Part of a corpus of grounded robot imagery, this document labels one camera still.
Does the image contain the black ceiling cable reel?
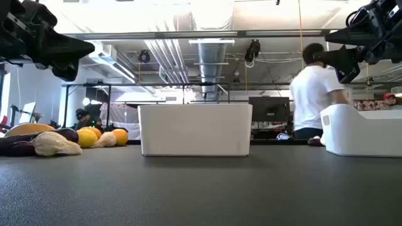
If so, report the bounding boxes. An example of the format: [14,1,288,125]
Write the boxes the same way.
[244,39,262,68]
[138,49,151,64]

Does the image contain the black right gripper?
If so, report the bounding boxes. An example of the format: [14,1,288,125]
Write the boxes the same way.
[313,0,402,84]

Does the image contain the grey overhead beam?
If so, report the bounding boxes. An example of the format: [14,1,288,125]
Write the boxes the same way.
[62,30,330,41]

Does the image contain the large yellow lemon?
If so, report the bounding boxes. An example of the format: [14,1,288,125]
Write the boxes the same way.
[4,122,56,137]

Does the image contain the floral patterned panel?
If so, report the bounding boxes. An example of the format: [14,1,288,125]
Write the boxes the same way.
[353,99,386,111]

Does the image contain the bright computer screen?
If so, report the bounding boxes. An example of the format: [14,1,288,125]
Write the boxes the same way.
[18,102,37,125]

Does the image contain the white hanging cloth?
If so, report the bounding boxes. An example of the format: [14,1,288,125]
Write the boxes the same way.
[99,102,141,141]

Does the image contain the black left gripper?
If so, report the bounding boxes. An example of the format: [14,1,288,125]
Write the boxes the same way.
[0,0,95,82]

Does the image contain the black computer monitor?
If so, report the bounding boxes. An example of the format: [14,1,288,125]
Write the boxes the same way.
[247,96,291,123]

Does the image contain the white plastic basket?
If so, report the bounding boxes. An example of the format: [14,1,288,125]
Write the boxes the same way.
[320,103,402,158]
[138,103,253,157]

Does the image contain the person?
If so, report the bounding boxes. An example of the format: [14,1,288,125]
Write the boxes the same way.
[289,43,350,141]
[381,92,398,107]
[74,108,104,131]

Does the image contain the white ceiling light bar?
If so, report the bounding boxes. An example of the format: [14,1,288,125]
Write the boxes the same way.
[188,38,236,45]

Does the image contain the black right camera cable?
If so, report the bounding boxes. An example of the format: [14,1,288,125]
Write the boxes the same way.
[345,10,361,28]

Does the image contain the silver ventilation duct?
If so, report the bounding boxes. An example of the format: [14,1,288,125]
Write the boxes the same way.
[197,42,227,101]

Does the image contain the black metal rack frame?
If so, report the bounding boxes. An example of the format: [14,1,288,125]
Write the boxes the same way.
[61,82,231,129]

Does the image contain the small beige ginger root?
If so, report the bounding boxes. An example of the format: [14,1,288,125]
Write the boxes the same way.
[92,131,117,148]

